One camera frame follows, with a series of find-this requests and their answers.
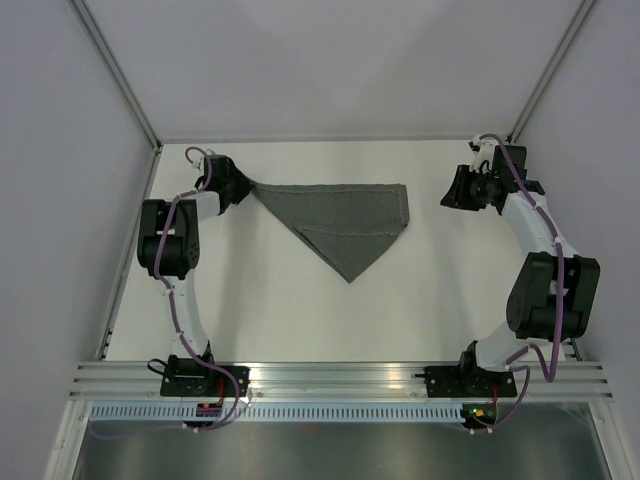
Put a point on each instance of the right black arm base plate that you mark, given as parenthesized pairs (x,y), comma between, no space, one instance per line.
(452,382)

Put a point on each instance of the aluminium frame post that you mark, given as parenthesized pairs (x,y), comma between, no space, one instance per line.
(570,35)
(101,46)

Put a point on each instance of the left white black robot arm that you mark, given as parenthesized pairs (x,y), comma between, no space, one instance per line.
(168,248)

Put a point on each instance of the right aluminium frame post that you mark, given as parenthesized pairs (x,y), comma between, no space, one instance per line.
(570,35)

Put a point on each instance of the aluminium front rail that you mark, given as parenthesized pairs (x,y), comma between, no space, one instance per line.
(575,381)

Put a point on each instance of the grey cloth napkin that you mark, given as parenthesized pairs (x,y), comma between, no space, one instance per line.
(349,226)

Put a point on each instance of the white slotted cable duct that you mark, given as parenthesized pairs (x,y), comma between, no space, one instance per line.
(349,412)

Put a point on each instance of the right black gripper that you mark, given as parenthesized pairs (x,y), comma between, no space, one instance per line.
(456,196)

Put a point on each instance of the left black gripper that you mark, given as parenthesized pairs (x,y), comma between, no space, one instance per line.
(245,184)

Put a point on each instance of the left aluminium frame post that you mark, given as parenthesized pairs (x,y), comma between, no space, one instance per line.
(101,46)

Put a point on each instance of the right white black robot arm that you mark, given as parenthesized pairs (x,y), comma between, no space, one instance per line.
(553,294)

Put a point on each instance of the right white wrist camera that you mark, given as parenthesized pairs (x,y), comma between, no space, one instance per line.
(483,150)

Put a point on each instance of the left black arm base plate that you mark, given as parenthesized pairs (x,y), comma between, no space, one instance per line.
(206,383)

